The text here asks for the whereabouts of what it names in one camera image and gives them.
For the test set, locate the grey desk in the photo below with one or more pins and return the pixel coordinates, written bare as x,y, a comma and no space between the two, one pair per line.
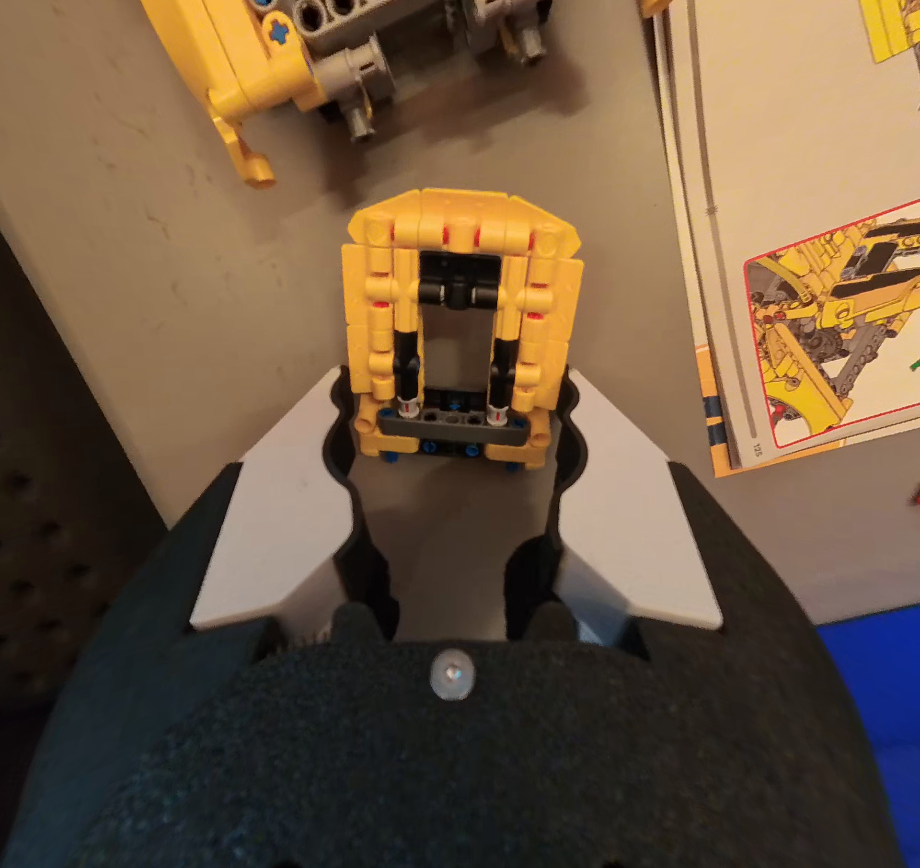
144,271

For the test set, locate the yellow brick model car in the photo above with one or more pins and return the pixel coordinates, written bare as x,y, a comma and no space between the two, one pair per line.
215,34

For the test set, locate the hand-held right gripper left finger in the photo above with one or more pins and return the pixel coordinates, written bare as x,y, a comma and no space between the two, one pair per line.
273,523

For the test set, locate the yellow brick roof frame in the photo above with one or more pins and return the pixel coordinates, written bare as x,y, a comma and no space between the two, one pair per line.
374,293

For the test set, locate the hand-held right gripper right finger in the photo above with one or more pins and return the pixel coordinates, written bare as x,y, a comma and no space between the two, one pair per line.
632,523

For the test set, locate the instruction booklet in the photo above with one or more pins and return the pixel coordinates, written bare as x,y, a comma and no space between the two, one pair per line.
776,128

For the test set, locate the blue plastic bin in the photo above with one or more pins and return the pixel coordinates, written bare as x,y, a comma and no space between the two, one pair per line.
877,703

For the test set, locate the black perforated chair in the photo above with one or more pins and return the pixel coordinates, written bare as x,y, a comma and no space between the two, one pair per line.
50,523

